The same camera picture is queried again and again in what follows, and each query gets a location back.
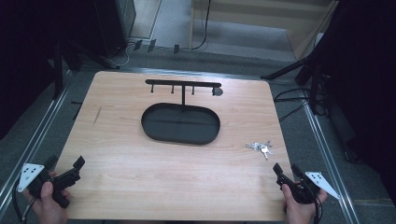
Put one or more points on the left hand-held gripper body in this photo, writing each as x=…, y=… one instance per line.
x=30, y=175

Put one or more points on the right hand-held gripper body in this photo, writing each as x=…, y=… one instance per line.
x=314, y=182

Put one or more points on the silver bunch of keys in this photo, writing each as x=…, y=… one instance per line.
x=261, y=148

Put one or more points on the black key rack with tray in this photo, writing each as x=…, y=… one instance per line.
x=180, y=123

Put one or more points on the person's right hand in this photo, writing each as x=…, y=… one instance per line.
x=299, y=211

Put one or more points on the person's left hand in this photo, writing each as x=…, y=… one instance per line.
x=46, y=205

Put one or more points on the black metal stand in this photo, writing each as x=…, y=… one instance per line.
x=299, y=67
x=58, y=71

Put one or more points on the dark cabinet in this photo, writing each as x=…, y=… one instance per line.
x=115, y=25

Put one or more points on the light wooden furniture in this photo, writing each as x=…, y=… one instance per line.
x=264, y=15

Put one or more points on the metal floor rail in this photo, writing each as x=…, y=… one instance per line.
x=31, y=140
x=328, y=161

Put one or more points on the small dark floor bracket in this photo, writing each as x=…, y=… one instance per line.
x=176, y=48
x=138, y=44

